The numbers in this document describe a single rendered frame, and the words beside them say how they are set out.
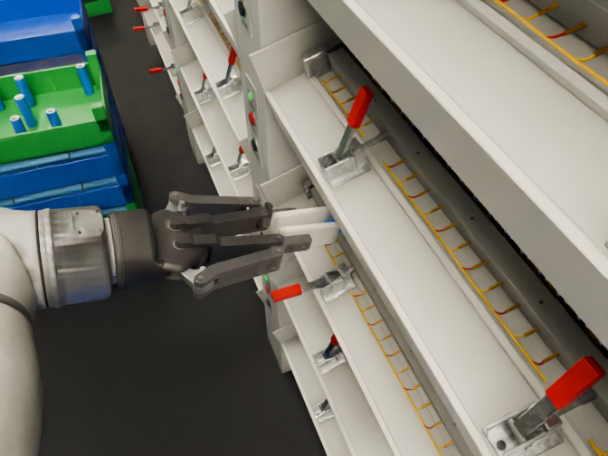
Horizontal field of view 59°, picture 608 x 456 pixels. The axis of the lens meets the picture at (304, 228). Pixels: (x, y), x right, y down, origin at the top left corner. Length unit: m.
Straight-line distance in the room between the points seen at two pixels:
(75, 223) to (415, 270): 0.30
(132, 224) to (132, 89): 1.45
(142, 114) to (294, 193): 1.14
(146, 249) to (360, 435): 0.41
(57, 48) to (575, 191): 1.21
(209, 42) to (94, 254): 0.66
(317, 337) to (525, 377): 0.48
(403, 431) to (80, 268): 0.34
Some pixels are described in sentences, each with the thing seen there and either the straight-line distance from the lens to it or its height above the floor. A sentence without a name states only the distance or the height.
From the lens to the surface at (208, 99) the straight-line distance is 1.26.
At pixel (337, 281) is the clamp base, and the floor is 0.54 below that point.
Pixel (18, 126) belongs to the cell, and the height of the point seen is 0.46.
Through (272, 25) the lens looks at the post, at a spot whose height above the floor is 0.77.
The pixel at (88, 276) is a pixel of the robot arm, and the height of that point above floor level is 0.67.
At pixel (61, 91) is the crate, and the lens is 1.23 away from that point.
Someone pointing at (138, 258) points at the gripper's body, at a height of 0.66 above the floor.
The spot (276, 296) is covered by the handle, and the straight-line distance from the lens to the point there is 0.61.
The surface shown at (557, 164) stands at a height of 0.89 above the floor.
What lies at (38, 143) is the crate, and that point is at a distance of 1.07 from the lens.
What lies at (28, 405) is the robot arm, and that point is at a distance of 0.42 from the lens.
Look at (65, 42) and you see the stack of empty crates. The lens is 1.34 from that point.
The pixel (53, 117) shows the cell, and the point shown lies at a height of 0.46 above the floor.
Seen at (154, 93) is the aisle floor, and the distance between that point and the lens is 1.90.
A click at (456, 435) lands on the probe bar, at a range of 0.55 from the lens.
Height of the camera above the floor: 1.04
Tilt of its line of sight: 49 degrees down
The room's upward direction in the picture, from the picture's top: straight up
